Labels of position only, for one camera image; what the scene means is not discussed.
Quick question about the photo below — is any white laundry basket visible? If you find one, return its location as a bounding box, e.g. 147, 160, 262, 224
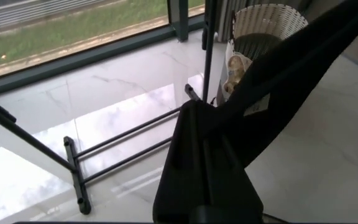
215, 2, 310, 106

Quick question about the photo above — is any black garment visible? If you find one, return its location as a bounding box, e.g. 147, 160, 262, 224
197, 0, 358, 170

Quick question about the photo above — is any cream printed garment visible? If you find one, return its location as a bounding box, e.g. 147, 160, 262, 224
222, 51, 254, 96

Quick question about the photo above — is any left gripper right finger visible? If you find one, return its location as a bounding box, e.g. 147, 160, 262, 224
204, 135, 264, 224

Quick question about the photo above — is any black clothes rack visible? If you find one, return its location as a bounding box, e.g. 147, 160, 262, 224
0, 0, 217, 215

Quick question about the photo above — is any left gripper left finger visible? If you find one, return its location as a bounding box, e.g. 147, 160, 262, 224
152, 100, 211, 224

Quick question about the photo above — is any window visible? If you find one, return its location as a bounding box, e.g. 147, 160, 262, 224
0, 0, 206, 98

